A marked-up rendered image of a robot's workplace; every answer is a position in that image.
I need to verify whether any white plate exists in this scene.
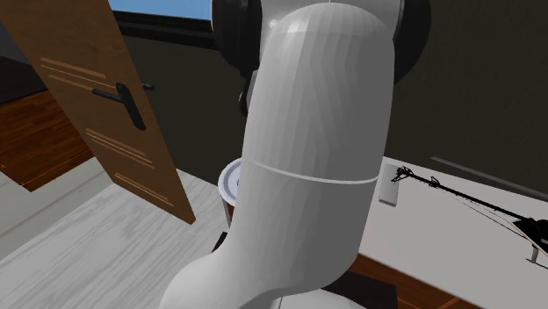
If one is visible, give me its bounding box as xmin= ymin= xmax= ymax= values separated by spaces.
xmin=217 ymin=157 xmax=245 ymax=208

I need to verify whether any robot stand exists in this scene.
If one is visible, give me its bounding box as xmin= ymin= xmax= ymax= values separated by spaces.
xmin=212 ymin=231 xmax=400 ymax=309

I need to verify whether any grey flat rectangular block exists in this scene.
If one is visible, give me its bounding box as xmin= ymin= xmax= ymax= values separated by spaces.
xmin=378 ymin=162 xmax=401 ymax=208

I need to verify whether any brown wooden door black handle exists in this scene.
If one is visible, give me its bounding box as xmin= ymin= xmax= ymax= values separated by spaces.
xmin=0 ymin=0 xmax=197 ymax=226

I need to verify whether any window with black frame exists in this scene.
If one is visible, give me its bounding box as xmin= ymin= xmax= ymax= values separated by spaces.
xmin=106 ymin=0 xmax=216 ymax=50

